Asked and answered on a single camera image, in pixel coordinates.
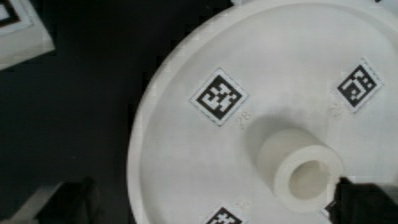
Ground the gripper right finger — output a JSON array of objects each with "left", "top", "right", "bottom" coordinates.
[{"left": 326, "top": 177, "right": 398, "bottom": 224}]

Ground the white round table top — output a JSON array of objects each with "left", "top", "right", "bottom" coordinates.
[{"left": 127, "top": 0, "right": 398, "bottom": 224}]

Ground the white marker sheet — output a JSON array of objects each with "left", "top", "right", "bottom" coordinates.
[{"left": 0, "top": 0, "right": 56, "bottom": 70}]

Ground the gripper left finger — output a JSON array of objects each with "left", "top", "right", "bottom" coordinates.
[{"left": 0, "top": 177, "right": 98, "bottom": 224}]

